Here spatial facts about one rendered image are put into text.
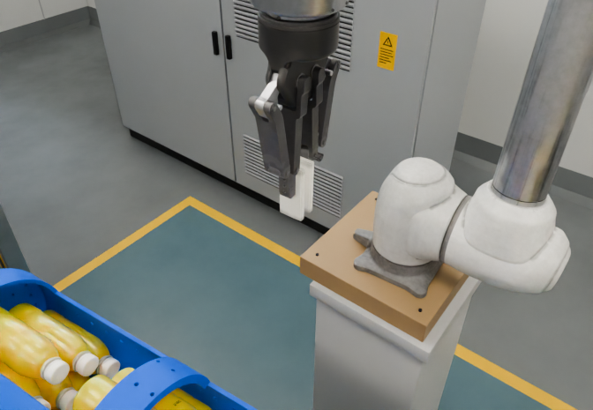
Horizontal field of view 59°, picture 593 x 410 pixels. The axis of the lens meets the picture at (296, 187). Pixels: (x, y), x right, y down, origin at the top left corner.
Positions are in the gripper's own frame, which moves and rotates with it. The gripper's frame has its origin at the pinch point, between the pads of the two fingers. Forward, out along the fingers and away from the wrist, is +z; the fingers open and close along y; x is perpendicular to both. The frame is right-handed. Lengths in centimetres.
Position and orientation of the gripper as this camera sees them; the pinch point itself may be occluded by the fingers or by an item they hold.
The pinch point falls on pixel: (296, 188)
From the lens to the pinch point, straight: 59.3
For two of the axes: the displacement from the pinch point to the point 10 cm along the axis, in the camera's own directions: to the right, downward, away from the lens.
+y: 5.6, -4.9, 6.7
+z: -0.1, 8.0, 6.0
